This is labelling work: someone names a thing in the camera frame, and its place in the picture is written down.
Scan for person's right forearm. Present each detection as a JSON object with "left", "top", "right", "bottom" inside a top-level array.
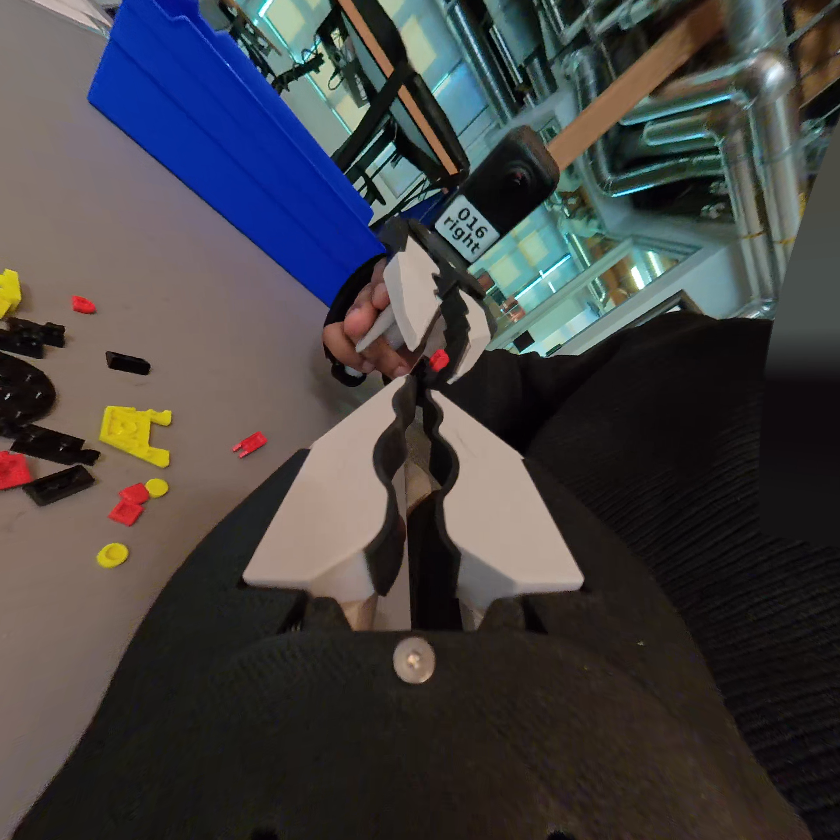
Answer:
[{"left": 436, "top": 311, "right": 775, "bottom": 460}]

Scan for pile of mixed lego pieces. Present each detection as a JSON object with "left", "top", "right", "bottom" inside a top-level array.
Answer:
[{"left": 0, "top": 268, "right": 170, "bottom": 569}]

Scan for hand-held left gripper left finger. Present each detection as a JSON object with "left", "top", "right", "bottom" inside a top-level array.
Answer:
[{"left": 241, "top": 377, "right": 418, "bottom": 608}]

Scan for person's right hand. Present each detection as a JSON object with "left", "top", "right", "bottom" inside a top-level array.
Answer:
[{"left": 323, "top": 262, "right": 414, "bottom": 382}]

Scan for yellow lego wedge plate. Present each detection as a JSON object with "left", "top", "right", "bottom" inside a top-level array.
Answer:
[{"left": 98, "top": 406, "right": 173, "bottom": 469}]

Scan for black background desk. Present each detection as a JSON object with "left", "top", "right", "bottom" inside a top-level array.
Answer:
[{"left": 315, "top": 0, "right": 471, "bottom": 204}]

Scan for silver ventilation ducts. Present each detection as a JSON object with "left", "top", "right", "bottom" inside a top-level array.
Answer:
[{"left": 446, "top": 0, "right": 811, "bottom": 316}]

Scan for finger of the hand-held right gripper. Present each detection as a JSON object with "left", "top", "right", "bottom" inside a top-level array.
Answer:
[
  {"left": 438, "top": 289, "right": 497, "bottom": 386},
  {"left": 354, "top": 239, "right": 447, "bottom": 355}
]

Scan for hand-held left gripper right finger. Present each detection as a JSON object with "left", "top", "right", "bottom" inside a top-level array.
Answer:
[{"left": 410, "top": 386, "right": 586, "bottom": 631}]

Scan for blue plastic bin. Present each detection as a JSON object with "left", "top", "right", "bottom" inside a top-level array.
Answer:
[{"left": 87, "top": 0, "right": 388, "bottom": 308}]

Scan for wooden ceiling beam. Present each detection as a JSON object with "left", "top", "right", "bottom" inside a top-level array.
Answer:
[{"left": 545, "top": 0, "right": 742, "bottom": 173}]

